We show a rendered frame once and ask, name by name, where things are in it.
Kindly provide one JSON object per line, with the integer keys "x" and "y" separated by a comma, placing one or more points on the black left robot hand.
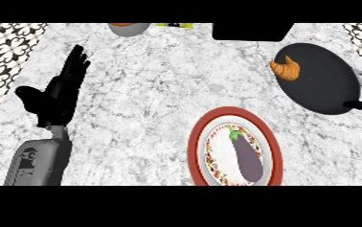
{"x": 60, "y": 92}

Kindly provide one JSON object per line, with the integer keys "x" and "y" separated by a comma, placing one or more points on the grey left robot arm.
{"x": 41, "y": 160}

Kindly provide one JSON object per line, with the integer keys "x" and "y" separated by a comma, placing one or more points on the red rimmed patterned plate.
{"x": 215, "y": 147}

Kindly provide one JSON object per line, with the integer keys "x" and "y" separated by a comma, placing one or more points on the golden brown croissant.
{"x": 287, "y": 69}

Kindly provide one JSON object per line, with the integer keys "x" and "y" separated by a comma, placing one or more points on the black pan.
{"x": 326, "y": 80}

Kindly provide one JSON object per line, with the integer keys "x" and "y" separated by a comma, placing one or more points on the grey bowl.
{"x": 129, "y": 29}

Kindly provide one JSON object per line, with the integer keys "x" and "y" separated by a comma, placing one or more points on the yellow green packet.
{"x": 175, "y": 25}

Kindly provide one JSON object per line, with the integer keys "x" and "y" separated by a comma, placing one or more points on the black appliance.
{"x": 252, "y": 31}

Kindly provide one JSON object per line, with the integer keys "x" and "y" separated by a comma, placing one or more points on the purple eggplant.
{"x": 248, "y": 159}

